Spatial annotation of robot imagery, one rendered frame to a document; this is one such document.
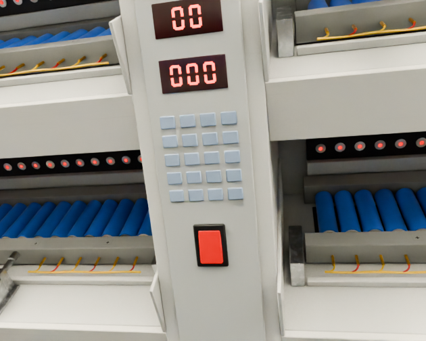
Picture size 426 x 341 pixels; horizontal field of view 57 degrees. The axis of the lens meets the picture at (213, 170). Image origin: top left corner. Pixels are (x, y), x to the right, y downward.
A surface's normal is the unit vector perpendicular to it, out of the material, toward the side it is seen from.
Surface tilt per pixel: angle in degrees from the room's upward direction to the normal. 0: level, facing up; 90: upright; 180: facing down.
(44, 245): 18
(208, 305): 90
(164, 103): 90
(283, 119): 108
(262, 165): 90
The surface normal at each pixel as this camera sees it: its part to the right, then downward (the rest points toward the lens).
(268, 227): -0.18, 0.25
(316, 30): -0.14, 0.54
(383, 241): -0.14, -0.84
